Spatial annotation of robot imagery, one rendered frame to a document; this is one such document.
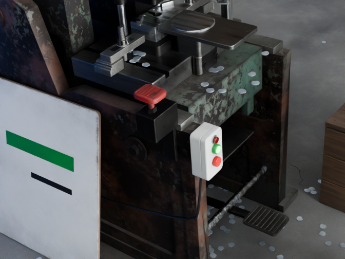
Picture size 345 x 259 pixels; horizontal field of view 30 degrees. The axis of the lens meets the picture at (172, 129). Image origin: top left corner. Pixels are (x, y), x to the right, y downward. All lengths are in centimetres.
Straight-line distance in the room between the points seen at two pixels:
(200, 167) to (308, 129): 115
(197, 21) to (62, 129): 52
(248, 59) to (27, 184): 82
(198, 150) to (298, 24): 208
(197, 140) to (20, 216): 86
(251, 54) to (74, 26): 53
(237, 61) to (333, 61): 141
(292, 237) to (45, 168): 86
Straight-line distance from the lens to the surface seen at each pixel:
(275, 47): 199
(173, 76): 177
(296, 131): 274
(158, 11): 192
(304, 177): 250
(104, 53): 177
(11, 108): 210
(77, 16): 190
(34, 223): 223
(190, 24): 181
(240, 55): 194
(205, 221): 186
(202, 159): 165
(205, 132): 163
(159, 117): 157
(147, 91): 155
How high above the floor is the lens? 155
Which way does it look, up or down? 34 degrees down
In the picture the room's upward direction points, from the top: 5 degrees counter-clockwise
